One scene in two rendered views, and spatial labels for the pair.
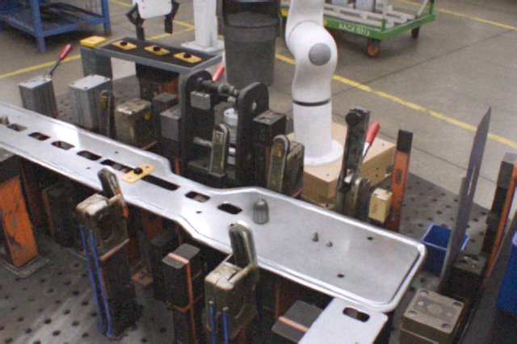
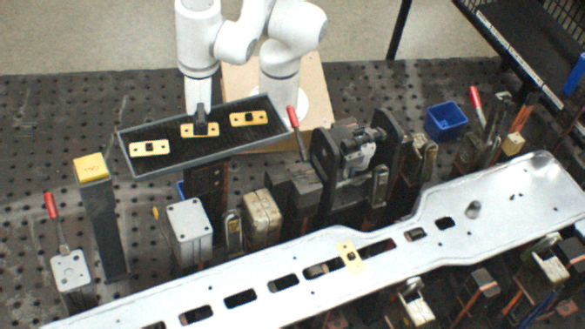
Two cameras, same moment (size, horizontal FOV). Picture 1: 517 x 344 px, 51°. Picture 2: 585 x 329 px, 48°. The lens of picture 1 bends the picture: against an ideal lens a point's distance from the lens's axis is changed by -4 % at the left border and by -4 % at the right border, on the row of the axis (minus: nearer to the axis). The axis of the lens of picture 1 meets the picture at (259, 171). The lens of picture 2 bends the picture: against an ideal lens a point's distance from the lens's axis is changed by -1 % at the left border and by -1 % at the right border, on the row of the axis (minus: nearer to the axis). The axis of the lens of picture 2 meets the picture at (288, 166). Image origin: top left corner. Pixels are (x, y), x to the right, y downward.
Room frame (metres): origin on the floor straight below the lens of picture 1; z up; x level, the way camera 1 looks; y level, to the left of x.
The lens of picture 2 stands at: (0.96, 1.06, 2.31)
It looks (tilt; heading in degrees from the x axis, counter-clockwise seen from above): 52 degrees down; 295
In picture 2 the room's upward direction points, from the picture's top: 9 degrees clockwise
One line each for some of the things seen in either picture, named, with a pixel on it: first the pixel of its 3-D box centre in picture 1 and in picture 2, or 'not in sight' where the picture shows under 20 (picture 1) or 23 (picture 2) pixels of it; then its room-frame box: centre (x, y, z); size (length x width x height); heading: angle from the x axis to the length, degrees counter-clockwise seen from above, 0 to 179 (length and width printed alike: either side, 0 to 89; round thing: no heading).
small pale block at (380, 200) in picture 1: (371, 265); (492, 179); (0.94, -0.24, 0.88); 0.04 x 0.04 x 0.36; 57
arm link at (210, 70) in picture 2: not in sight; (198, 58); (1.55, 0.29, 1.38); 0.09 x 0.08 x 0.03; 131
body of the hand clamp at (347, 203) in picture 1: (346, 246); (460, 177); (1.02, -0.20, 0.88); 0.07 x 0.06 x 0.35; 147
